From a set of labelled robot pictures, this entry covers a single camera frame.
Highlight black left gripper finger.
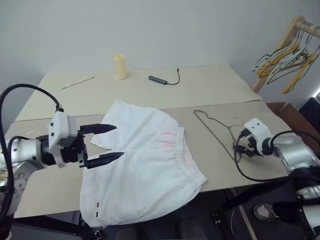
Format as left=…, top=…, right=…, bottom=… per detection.
left=85, top=151, right=125, bottom=170
left=79, top=122, right=118, bottom=136

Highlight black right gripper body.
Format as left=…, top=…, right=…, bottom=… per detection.
left=245, top=136, right=262, bottom=159

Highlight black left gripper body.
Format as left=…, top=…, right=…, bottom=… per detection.
left=59, top=125, right=88, bottom=169

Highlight white shorts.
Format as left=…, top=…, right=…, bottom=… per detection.
left=79, top=98, right=208, bottom=229

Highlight brown cardboard box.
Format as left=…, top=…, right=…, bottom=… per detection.
left=265, top=101, right=320, bottom=156

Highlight pale pencil with green tip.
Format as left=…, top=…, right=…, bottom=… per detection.
left=60, top=76, right=96, bottom=91

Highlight tape roll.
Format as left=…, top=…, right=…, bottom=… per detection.
left=253, top=203, right=277, bottom=221

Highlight pale yellow cylinder container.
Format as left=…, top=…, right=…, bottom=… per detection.
left=113, top=53, right=129, bottom=81

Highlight black box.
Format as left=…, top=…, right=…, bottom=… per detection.
left=298, top=95, right=320, bottom=128

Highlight dark rounded shape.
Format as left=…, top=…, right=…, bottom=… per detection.
left=103, top=225, right=137, bottom=240

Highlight wooden clothes rack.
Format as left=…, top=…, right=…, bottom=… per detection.
left=251, top=15, right=320, bottom=94

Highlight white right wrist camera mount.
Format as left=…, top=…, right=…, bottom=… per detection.
left=243, top=117, right=272, bottom=157

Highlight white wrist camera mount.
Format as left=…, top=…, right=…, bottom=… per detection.
left=48, top=110, right=79, bottom=169
left=243, top=117, right=272, bottom=157

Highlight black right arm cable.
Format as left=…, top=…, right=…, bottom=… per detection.
left=233, top=127, right=294, bottom=182

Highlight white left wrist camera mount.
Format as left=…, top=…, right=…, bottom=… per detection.
left=48, top=110, right=79, bottom=169

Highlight thin wire hanger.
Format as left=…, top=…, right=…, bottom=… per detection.
left=193, top=109, right=245, bottom=164

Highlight grey USB hub with cable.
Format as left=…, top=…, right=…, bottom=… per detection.
left=148, top=68, right=182, bottom=86

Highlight green coated wire hanger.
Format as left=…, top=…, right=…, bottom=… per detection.
left=265, top=51, right=312, bottom=85

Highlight yellow coated wire hanger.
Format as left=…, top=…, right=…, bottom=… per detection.
left=281, top=44, right=320, bottom=95
left=256, top=41, right=310, bottom=79

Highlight white coated wire hanger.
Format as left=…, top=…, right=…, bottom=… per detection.
left=252, top=31, right=314, bottom=74

